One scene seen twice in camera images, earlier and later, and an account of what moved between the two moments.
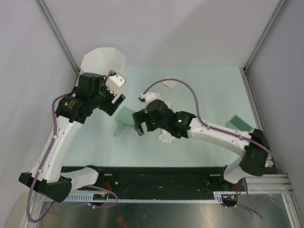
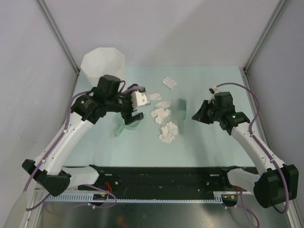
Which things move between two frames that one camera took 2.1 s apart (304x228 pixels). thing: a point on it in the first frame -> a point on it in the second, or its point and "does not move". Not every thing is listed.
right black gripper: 141,116 -> 200,116
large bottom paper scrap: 166,136 does not move
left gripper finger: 110,111 -> 141,89
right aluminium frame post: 280,5 does not move
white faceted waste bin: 102,60 does not move
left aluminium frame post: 59,34 does not move
